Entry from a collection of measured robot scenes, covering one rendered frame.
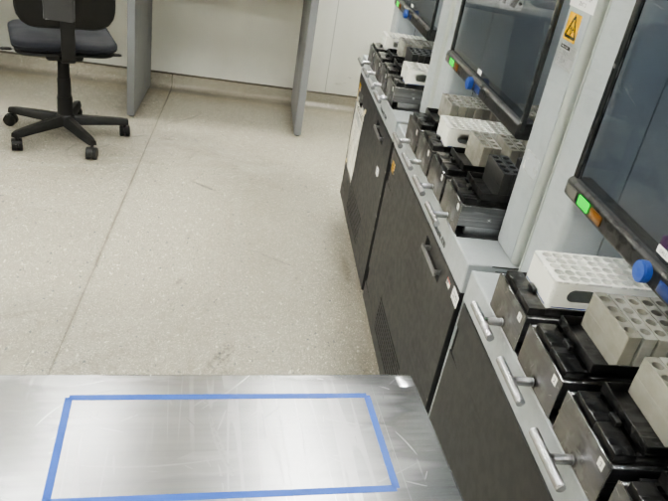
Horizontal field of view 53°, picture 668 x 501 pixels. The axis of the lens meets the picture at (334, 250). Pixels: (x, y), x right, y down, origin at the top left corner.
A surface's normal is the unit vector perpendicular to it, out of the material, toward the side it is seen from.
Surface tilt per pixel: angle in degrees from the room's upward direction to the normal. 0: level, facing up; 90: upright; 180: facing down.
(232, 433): 0
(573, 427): 90
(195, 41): 90
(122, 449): 0
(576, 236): 90
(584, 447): 90
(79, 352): 0
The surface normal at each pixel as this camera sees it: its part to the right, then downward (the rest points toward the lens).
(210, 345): 0.15, -0.86
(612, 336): -0.98, -0.09
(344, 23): 0.08, 0.50
